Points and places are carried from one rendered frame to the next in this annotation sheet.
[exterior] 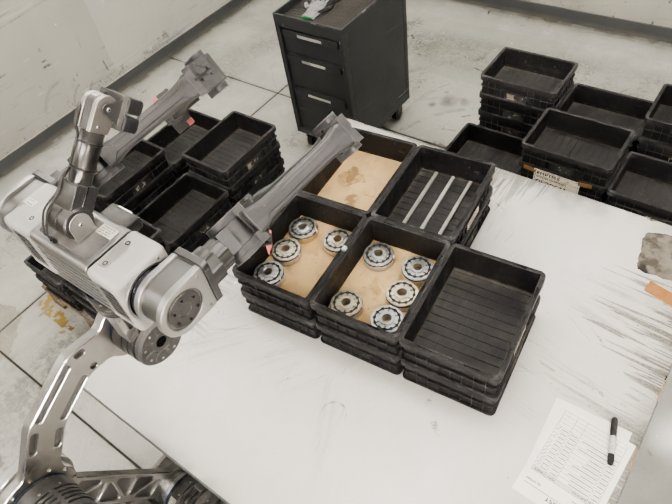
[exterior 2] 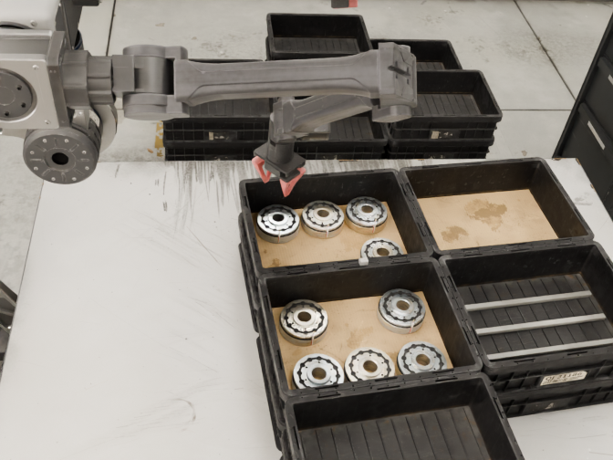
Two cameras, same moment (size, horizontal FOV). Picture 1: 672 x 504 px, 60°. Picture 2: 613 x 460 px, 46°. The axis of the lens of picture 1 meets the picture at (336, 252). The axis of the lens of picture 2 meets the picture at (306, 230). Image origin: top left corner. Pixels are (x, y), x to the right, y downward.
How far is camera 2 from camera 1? 66 cm
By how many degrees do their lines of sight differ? 24
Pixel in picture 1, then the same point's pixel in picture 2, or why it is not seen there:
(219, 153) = (423, 101)
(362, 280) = (355, 317)
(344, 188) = (463, 216)
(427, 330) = (347, 433)
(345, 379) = (229, 397)
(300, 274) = (306, 252)
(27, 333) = (128, 128)
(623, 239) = not seen: outside the picture
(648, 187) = not seen: outside the picture
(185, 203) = (346, 123)
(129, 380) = (78, 204)
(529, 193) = not seen: outside the picture
